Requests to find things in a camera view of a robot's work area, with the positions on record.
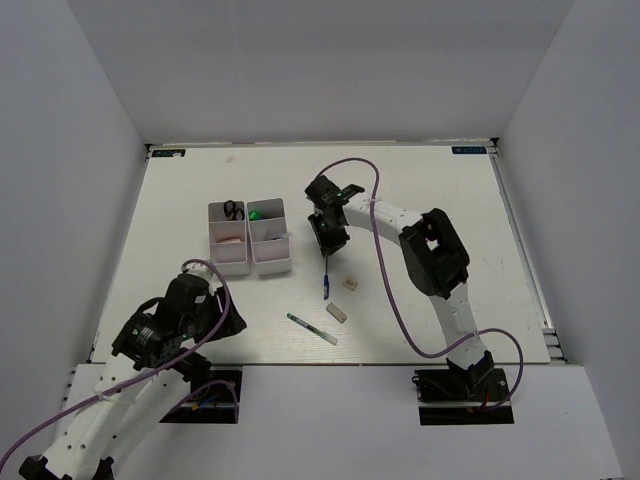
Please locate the white right organizer box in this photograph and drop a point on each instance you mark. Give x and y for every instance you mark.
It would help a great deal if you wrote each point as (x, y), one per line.
(269, 237)

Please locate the white left organizer box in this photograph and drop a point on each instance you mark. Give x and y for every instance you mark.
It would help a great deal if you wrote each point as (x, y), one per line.
(232, 260)

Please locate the left blue table label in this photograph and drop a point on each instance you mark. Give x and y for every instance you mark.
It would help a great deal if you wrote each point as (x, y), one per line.
(168, 153)

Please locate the green gel pen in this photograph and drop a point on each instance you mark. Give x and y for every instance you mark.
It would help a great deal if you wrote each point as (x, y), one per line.
(321, 334)

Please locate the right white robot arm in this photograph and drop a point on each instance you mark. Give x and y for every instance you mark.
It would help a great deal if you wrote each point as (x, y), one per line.
(435, 259)

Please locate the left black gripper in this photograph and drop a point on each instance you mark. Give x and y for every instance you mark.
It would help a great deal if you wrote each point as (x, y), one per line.
(234, 321)

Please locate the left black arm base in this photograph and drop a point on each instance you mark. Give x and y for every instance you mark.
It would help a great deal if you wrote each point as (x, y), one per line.
(215, 400)

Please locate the blue ballpoint pen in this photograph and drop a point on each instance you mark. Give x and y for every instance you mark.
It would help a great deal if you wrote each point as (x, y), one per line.
(326, 280)

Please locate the black handled scissors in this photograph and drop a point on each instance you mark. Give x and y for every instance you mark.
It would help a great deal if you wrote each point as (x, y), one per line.
(233, 211)

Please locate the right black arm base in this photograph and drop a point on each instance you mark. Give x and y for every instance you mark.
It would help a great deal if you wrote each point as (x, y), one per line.
(442, 402)

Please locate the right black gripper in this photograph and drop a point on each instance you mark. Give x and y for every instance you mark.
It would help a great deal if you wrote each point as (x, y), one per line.
(326, 244)

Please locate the grey white eraser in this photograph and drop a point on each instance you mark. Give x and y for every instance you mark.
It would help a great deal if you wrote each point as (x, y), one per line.
(336, 313)

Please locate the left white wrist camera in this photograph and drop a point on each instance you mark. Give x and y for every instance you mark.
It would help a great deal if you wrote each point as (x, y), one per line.
(199, 270)

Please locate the blue clear pen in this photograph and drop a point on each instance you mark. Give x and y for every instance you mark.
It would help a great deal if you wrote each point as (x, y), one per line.
(282, 236)

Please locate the right blue table label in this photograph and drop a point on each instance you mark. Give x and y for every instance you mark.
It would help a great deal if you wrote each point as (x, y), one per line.
(469, 150)

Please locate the white organizer box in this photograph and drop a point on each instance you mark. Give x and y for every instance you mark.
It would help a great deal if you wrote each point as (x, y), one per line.
(269, 237)
(232, 260)

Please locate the blue table label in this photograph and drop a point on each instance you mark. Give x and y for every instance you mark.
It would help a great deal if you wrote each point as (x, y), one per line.
(168, 153)
(469, 150)

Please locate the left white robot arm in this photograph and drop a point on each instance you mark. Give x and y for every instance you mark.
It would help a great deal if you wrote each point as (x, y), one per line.
(154, 367)

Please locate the green cap black highlighter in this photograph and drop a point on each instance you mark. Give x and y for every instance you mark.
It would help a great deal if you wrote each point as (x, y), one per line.
(255, 215)

